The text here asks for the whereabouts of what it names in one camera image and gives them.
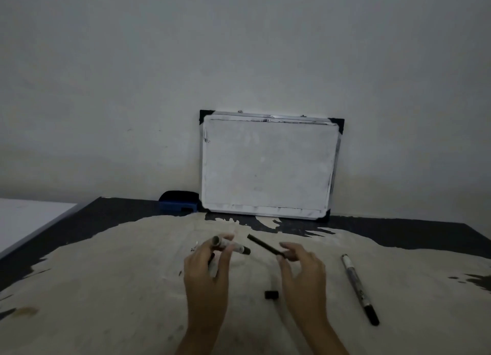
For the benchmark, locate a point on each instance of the white whiteboard with metal frame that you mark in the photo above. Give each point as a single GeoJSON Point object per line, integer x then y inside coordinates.
{"type": "Point", "coordinates": [268, 167]}

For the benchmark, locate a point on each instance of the person's left hand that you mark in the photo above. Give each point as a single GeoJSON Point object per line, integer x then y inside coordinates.
{"type": "Point", "coordinates": [203, 285]}

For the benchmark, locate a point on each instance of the person's left forearm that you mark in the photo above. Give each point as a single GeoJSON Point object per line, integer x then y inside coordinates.
{"type": "Point", "coordinates": [197, 341]}

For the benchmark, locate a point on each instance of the person's left thumb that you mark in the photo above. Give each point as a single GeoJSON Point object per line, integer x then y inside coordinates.
{"type": "Point", "coordinates": [224, 257]}

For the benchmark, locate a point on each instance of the blue whiteboard eraser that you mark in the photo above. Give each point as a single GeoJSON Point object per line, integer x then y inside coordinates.
{"type": "Point", "coordinates": [178, 203]}

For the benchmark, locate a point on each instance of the grey marker with black cap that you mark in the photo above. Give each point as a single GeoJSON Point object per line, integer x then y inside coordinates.
{"type": "Point", "coordinates": [358, 287]}

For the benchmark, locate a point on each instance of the small black marker cap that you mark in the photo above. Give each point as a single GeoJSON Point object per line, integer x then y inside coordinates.
{"type": "Point", "coordinates": [271, 295]}

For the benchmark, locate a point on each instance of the person's right forearm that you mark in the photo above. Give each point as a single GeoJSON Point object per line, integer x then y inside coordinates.
{"type": "Point", "coordinates": [326, 339]}

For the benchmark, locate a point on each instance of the black marker ink refill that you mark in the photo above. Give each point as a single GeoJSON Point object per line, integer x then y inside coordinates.
{"type": "Point", "coordinates": [264, 246]}

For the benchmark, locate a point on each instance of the grey marker barrel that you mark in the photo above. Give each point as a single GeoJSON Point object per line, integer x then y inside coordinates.
{"type": "Point", "coordinates": [232, 245]}

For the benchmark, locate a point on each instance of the person's right hand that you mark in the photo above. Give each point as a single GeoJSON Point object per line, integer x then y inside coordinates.
{"type": "Point", "coordinates": [307, 285]}

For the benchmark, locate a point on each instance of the person's right thumb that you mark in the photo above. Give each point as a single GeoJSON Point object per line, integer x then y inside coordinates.
{"type": "Point", "coordinates": [283, 268]}

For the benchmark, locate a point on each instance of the white table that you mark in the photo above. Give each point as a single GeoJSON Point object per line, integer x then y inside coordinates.
{"type": "Point", "coordinates": [27, 220]}

